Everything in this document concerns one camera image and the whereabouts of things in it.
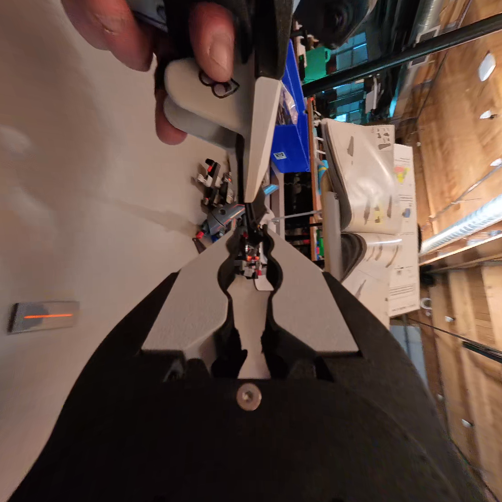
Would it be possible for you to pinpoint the white ceiling access point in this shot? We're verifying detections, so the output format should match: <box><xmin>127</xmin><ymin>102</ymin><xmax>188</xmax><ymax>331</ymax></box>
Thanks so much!
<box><xmin>478</xmin><ymin>53</ymin><xmax>497</xmax><ymax>81</ymax></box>

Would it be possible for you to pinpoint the green plastic container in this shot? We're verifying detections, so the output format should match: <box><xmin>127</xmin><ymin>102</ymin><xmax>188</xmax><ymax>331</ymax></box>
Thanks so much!
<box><xmin>304</xmin><ymin>46</ymin><xmax>332</xmax><ymax>85</ymax></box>

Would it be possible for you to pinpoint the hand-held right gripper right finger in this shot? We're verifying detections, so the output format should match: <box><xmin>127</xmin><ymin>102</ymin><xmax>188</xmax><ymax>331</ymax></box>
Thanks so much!
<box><xmin>264</xmin><ymin>229</ymin><xmax>360</xmax><ymax>361</ymax></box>

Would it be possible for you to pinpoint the grey orange lego car model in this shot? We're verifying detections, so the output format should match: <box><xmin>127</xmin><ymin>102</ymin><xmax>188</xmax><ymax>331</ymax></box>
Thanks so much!
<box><xmin>194</xmin><ymin>158</ymin><xmax>248</xmax><ymax>240</ymax></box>

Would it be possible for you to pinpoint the wooden shelf unit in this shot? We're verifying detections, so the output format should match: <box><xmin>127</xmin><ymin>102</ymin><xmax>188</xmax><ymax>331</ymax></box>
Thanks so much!
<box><xmin>282</xmin><ymin>94</ymin><xmax>328</xmax><ymax>271</ymax></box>

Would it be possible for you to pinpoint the small white vent grille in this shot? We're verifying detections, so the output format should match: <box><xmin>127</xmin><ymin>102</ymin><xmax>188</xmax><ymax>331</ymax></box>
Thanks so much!
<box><xmin>408</xmin><ymin>27</ymin><xmax>441</xmax><ymax>69</ymax></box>

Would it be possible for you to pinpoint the silver spiral air duct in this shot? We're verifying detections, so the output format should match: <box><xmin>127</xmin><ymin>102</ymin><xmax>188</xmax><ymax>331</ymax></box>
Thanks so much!
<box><xmin>418</xmin><ymin>192</ymin><xmax>502</xmax><ymax>255</ymax></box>

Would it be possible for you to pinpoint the open lego instruction booklet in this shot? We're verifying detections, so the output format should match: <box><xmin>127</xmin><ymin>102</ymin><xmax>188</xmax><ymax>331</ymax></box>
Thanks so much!
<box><xmin>320</xmin><ymin>118</ymin><xmax>406</xmax><ymax>318</ymax></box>

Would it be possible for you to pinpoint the blue plastic bin with tag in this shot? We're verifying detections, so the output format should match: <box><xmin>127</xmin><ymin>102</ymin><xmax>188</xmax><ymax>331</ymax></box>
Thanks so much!
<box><xmin>271</xmin><ymin>39</ymin><xmax>311</xmax><ymax>173</ymax></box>

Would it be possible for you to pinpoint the black steel pillar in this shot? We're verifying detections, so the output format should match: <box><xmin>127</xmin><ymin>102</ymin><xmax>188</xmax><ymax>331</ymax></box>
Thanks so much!
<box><xmin>302</xmin><ymin>16</ymin><xmax>502</xmax><ymax>96</ymax></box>

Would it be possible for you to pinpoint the lego sticker sheet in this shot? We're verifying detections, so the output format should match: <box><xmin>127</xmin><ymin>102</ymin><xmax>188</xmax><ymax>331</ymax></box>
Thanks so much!
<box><xmin>7</xmin><ymin>300</ymin><xmax>80</xmax><ymax>335</ymax></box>

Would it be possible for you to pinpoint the white printed instruction sheet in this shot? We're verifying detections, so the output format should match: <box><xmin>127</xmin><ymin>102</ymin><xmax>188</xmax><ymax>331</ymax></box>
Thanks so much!
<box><xmin>386</xmin><ymin>143</ymin><xmax>421</xmax><ymax>318</ymax></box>

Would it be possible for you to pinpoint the person's left hand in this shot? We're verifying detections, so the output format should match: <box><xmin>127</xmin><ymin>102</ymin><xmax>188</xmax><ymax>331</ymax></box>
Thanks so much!
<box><xmin>62</xmin><ymin>0</ymin><xmax>237</xmax><ymax>146</ymax></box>

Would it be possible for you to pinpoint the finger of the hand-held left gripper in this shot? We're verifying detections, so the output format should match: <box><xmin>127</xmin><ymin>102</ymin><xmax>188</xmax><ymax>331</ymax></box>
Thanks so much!
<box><xmin>240</xmin><ymin>76</ymin><xmax>283</xmax><ymax>205</ymax></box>

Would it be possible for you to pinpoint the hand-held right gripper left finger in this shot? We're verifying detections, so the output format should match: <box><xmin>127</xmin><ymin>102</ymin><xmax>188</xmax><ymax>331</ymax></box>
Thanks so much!
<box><xmin>141</xmin><ymin>231</ymin><xmax>242</xmax><ymax>361</ymax></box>

